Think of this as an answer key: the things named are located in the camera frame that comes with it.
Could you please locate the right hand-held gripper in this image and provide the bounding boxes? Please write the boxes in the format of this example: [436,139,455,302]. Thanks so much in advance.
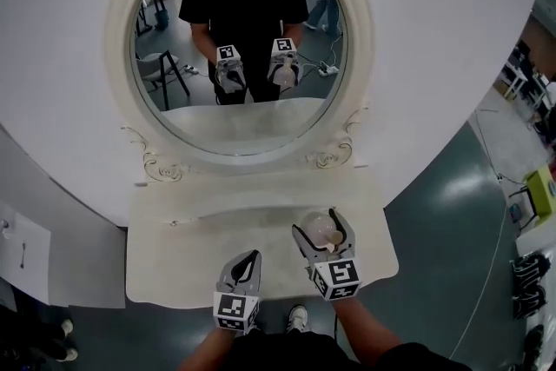
[291,208,362,301]

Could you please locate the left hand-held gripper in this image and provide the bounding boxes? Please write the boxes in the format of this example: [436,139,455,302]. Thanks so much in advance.
[212,249,263,335]

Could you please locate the person's left forearm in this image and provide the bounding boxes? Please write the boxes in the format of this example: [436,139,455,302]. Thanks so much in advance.
[177,328,244,371]

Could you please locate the person's right forearm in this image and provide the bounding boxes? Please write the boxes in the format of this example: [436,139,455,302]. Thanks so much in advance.
[332,297,403,371]

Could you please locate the white dressing table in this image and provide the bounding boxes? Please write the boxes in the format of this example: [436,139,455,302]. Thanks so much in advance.
[125,169,400,309]

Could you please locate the person's white shoe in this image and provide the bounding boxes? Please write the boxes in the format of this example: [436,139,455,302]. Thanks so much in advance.
[286,304,308,335]

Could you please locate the person's black clothing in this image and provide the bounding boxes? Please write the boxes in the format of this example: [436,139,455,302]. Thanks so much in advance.
[225,329,473,371]

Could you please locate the white low cabinet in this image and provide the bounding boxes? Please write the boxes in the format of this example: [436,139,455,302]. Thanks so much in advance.
[0,199,128,309]

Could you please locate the white side table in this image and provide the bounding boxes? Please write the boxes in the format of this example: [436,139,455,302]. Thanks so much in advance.
[514,221,556,257]

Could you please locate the yellow-green box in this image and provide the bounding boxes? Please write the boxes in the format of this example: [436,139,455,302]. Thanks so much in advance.
[523,169,556,218]

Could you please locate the plain black bag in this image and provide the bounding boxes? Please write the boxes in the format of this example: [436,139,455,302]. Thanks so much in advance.
[523,323,546,371]

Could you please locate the white office desk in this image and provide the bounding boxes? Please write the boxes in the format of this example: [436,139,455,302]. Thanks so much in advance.
[499,60,553,109]

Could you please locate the white floor cable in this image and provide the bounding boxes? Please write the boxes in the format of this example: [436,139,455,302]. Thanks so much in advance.
[460,110,510,348]

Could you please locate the round mirror white ornate frame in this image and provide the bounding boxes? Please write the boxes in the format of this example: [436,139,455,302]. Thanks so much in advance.
[103,0,375,183]

